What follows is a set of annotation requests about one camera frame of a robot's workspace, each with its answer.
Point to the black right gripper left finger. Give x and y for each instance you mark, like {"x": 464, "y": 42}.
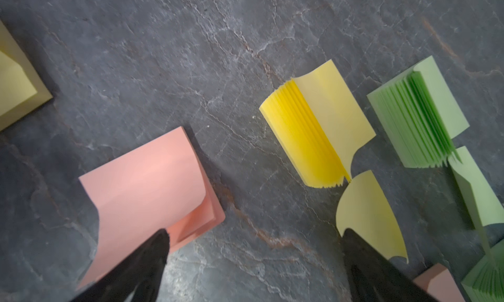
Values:
{"x": 138, "y": 275}

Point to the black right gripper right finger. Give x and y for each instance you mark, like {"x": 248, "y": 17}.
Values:
{"x": 372, "y": 277}

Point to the salmon memo pad front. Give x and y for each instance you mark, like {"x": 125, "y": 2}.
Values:
{"x": 439, "y": 283}

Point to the torn yellow page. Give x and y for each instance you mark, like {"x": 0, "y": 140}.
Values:
{"x": 364, "y": 208}

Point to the red memo pad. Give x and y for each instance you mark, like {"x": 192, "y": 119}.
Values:
{"x": 161, "y": 184}

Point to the light green memo pad small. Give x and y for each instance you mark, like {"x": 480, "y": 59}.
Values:
{"x": 484, "y": 282}

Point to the light green memo pad front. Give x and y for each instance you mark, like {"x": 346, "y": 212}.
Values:
{"x": 420, "y": 116}

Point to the yellow memo pad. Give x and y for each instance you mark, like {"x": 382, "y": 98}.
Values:
{"x": 22, "y": 89}
{"x": 319, "y": 125}

